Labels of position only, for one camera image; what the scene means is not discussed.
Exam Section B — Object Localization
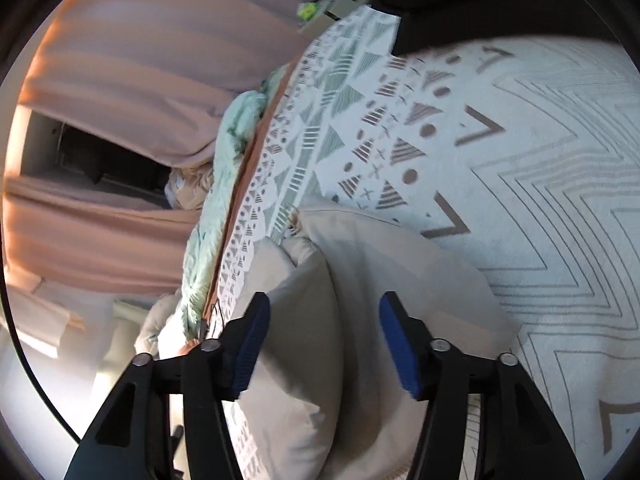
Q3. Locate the black cable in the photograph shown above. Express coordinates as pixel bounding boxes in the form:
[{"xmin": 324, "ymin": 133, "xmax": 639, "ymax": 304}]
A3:
[{"xmin": 197, "ymin": 304, "xmax": 224, "ymax": 342}]

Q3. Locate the white geometric patterned blanket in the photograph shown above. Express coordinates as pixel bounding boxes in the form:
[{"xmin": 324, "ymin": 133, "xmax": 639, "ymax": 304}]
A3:
[{"xmin": 215, "ymin": 7, "xmax": 640, "ymax": 480}]

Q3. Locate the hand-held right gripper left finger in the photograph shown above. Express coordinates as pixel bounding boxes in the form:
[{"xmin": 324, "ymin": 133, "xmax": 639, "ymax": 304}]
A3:
[{"xmin": 65, "ymin": 291, "xmax": 272, "ymax": 480}]

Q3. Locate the beige printed cloth pile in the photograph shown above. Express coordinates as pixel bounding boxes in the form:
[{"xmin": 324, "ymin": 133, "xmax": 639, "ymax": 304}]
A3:
[{"xmin": 164, "ymin": 164, "xmax": 217, "ymax": 212}]

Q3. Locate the brown bed sheet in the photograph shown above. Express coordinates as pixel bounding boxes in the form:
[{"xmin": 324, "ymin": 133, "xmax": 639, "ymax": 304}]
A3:
[{"xmin": 202, "ymin": 62, "xmax": 293, "ymax": 326}]

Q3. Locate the large beige shirt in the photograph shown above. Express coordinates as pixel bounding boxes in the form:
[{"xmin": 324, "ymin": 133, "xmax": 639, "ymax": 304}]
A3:
[{"xmin": 220, "ymin": 195, "xmax": 521, "ymax": 480}]

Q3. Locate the light green duvet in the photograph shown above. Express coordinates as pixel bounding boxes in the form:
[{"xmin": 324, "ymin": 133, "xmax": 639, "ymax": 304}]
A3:
[{"xmin": 175, "ymin": 67, "xmax": 293, "ymax": 341}]

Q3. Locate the pink curtain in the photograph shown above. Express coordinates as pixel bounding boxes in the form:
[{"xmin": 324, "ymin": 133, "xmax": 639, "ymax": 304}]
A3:
[
  {"xmin": 20, "ymin": 0, "xmax": 321, "ymax": 171},
  {"xmin": 0, "ymin": 175, "xmax": 206, "ymax": 301}
]

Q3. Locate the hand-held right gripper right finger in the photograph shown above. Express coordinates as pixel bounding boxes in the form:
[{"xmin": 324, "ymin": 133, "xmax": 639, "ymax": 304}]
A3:
[{"xmin": 378, "ymin": 291, "xmax": 586, "ymax": 480}]

